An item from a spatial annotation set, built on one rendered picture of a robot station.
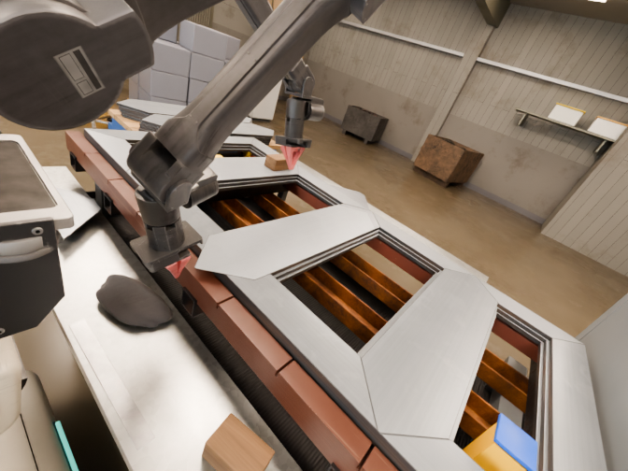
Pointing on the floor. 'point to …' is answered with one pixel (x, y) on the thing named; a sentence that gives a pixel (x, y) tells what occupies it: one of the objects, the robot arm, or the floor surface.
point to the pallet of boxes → (183, 64)
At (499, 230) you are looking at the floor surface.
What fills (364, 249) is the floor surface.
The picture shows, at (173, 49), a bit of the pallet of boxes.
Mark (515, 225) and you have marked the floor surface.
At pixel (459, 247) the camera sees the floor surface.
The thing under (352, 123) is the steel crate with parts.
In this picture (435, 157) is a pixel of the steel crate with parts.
